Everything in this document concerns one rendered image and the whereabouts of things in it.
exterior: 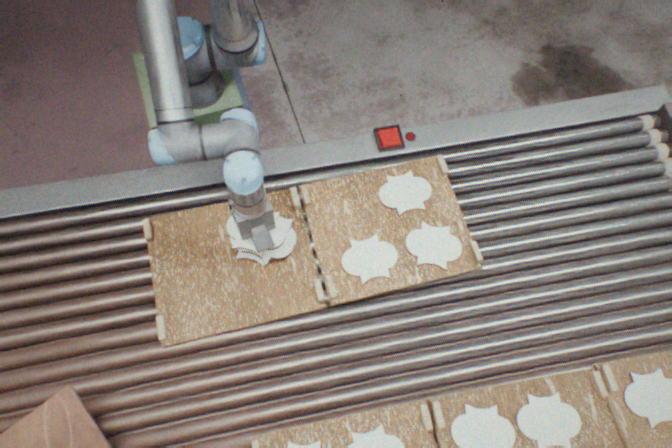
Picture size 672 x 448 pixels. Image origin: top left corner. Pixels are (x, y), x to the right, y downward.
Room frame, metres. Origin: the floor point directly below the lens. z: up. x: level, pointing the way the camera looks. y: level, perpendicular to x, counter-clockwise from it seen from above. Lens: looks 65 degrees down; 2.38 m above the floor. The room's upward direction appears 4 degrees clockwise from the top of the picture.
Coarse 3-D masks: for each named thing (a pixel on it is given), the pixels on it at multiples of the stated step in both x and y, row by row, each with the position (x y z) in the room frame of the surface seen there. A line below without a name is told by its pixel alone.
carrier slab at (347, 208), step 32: (416, 160) 0.87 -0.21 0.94; (320, 192) 0.75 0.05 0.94; (352, 192) 0.76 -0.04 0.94; (448, 192) 0.78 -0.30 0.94; (320, 224) 0.65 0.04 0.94; (352, 224) 0.66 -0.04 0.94; (384, 224) 0.67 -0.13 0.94; (416, 224) 0.67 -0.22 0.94; (448, 224) 0.68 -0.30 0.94; (320, 256) 0.56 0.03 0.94; (352, 288) 0.48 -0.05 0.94; (384, 288) 0.49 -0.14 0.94
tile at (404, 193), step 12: (396, 180) 0.80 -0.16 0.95; (408, 180) 0.80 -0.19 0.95; (420, 180) 0.80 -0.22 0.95; (384, 192) 0.76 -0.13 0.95; (396, 192) 0.76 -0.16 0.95; (408, 192) 0.76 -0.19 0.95; (420, 192) 0.77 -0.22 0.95; (384, 204) 0.72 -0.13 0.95; (396, 204) 0.72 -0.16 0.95; (408, 204) 0.73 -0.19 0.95; (420, 204) 0.73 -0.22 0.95
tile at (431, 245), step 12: (432, 228) 0.66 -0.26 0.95; (444, 228) 0.66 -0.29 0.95; (408, 240) 0.62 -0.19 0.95; (420, 240) 0.62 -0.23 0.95; (432, 240) 0.63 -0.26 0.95; (444, 240) 0.63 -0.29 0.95; (456, 240) 0.63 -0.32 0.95; (420, 252) 0.59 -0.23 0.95; (432, 252) 0.59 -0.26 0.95; (444, 252) 0.59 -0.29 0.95; (456, 252) 0.60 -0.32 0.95; (420, 264) 0.56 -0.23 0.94; (432, 264) 0.56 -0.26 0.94; (444, 264) 0.56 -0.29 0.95
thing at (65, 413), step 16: (48, 400) 0.15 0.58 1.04; (64, 400) 0.15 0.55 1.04; (80, 400) 0.15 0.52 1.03; (32, 416) 0.12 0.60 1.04; (48, 416) 0.12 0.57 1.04; (64, 416) 0.12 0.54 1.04; (80, 416) 0.12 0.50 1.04; (16, 432) 0.09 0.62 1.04; (32, 432) 0.09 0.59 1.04; (48, 432) 0.09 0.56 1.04; (64, 432) 0.09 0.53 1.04; (80, 432) 0.09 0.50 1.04; (96, 432) 0.09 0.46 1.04
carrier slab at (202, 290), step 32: (288, 192) 0.74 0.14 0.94; (160, 224) 0.62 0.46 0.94; (192, 224) 0.62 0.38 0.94; (224, 224) 0.63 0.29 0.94; (160, 256) 0.53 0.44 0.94; (192, 256) 0.53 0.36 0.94; (224, 256) 0.54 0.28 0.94; (288, 256) 0.55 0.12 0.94; (160, 288) 0.44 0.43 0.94; (192, 288) 0.45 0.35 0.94; (224, 288) 0.46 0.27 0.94; (256, 288) 0.46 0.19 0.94; (288, 288) 0.47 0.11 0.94; (192, 320) 0.37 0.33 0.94; (224, 320) 0.37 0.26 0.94; (256, 320) 0.38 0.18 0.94
